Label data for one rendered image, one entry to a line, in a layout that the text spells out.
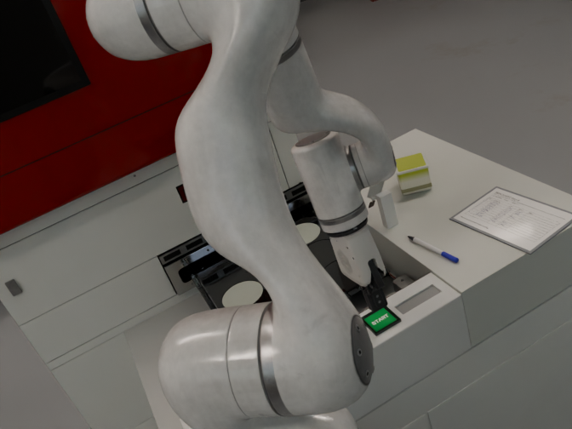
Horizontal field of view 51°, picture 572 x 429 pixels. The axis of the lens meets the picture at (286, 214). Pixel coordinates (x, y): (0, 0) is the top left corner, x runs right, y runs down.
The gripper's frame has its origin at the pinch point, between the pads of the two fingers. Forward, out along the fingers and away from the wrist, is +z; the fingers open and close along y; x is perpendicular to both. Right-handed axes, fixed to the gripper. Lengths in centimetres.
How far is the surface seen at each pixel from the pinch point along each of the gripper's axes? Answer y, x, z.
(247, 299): -35.9, -16.6, 4.3
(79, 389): -63, -63, 16
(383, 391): 0.7, -5.4, 17.4
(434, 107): -258, 177, 49
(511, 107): -215, 202, 58
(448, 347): 0.9, 9.7, 16.7
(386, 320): -0.5, 0.5, 5.4
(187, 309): -56, -29, 8
